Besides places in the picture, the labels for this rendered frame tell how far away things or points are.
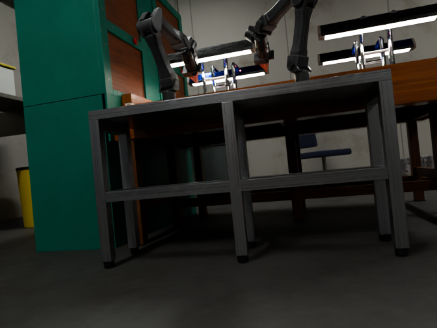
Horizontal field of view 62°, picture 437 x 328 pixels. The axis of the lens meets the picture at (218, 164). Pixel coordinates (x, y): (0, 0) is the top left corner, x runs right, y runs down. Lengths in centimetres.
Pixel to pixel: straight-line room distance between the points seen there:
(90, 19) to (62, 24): 18
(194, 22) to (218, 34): 37
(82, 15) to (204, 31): 296
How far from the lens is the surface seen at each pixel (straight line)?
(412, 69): 186
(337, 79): 143
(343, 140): 466
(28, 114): 238
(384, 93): 144
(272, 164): 462
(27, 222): 385
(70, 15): 232
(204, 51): 227
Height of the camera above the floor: 37
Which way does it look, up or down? 1 degrees up
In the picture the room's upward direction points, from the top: 6 degrees counter-clockwise
